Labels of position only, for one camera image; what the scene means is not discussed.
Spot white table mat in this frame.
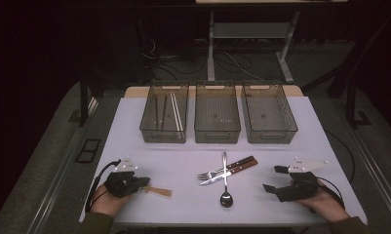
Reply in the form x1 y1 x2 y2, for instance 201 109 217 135
78 96 369 227

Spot silver metal spoon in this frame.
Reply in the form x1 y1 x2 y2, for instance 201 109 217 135
219 151 234 209

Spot thin black floor cable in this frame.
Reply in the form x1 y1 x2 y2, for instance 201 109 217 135
324 129 357 184

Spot floor cable tangle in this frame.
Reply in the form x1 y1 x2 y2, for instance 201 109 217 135
140 35 269 82

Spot black slanted stand legs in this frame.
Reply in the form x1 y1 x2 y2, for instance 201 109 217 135
301 13 391 99

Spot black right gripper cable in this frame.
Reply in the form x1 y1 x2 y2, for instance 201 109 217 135
316 175 346 214

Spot translucent brown plastic bin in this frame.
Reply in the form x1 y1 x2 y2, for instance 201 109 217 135
241 81 298 144
193 80 242 144
138 81 190 144

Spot black metal stand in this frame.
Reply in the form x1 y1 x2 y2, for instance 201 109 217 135
345 81 373 129
67 67 101 128

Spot person's right hand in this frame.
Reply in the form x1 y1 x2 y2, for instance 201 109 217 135
294 180 351 223

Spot white desk with shelf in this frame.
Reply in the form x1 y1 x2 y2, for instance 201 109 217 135
195 0 349 84

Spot person's left hand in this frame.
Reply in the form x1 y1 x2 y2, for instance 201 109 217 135
90 184 133 217

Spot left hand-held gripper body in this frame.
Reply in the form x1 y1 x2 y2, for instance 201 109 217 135
103 155 142 199

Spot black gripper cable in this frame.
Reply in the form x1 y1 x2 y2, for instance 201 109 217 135
316 175 346 214
84 159 123 214

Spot tan flat strip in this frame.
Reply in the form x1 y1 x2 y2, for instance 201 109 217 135
143 184 174 199

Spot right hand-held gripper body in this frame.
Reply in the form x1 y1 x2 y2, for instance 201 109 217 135
275 157 330 203

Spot knife with wooden handle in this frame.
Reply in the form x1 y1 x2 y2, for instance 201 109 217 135
199 158 259 186

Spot aluminium floor rail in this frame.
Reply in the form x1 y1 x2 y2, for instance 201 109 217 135
345 125 391 225
26 97 99 234

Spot black floor hatch frame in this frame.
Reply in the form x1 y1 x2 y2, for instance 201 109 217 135
74 138 102 164

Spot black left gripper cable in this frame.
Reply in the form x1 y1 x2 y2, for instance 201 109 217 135
84 159 123 214

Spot fork with wooden handle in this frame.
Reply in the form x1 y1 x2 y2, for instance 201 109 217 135
196 155 256 181

